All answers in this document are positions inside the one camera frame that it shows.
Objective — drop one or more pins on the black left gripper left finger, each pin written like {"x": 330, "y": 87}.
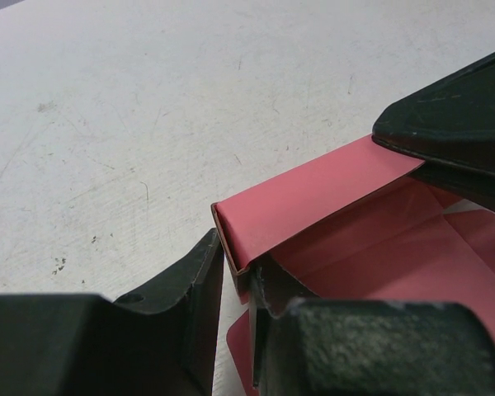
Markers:
{"x": 158, "y": 339}

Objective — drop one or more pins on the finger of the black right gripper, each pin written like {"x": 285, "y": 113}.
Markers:
{"x": 473, "y": 186}
{"x": 449, "y": 121}

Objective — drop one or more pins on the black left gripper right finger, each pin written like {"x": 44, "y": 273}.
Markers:
{"x": 303, "y": 344}

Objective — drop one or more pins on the pink paper box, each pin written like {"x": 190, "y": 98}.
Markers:
{"x": 353, "y": 225}

